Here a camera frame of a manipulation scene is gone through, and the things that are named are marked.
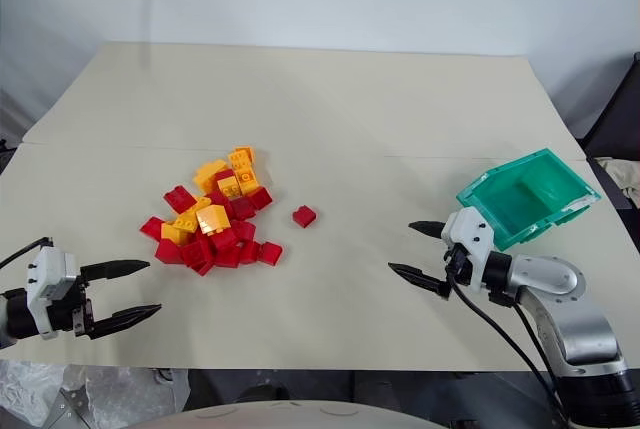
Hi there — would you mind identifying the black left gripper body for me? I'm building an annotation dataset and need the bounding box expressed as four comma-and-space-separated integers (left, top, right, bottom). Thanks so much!
48, 274, 97, 340

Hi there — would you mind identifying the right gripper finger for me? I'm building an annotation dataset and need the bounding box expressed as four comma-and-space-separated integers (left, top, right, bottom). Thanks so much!
408, 220, 446, 243
387, 262, 445, 296

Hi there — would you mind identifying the teal plastic bin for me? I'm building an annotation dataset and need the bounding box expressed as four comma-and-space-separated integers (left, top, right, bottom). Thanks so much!
455, 147, 603, 253

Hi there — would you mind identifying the long black right arm cable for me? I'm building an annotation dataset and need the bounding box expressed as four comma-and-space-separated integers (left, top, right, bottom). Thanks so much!
445, 268, 572, 429

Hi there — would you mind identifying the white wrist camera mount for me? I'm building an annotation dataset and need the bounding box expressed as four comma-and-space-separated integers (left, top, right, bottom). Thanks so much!
439, 206, 496, 291
24, 246, 80, 341

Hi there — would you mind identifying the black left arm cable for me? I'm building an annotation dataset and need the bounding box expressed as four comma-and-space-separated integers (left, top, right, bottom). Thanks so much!
0, 236, 54, 270

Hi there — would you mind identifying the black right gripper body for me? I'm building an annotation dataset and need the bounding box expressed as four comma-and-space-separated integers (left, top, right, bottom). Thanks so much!
439, 243, 475, 301

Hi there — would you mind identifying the crumpled clear plastic sheet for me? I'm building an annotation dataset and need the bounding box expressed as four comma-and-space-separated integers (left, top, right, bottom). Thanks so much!
0, 358, 190, 429

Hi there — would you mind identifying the short black right arm cable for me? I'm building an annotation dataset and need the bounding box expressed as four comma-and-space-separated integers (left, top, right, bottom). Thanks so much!
512, 300, 565, 400

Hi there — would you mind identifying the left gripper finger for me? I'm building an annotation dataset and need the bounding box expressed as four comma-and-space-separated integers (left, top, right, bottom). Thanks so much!
91, 303, 163, 341
79, 259, 152, 284

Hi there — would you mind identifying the dark chair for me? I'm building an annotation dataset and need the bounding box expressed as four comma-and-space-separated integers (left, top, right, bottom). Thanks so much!
578, 51, 640, 211

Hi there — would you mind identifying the pale curved robot torso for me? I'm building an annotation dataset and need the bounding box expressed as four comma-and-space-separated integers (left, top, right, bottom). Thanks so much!
122, 399, 454, 429

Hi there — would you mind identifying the beige crumpled cloth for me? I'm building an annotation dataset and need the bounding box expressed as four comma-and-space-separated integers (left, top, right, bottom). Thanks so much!
593, 155, 640, 208

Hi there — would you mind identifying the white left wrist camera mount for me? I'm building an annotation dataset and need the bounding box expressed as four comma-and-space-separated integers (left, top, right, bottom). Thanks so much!
24, 246, 80, 341

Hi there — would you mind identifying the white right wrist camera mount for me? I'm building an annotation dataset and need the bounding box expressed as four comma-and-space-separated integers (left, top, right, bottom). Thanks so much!
439, 206, 496, 291

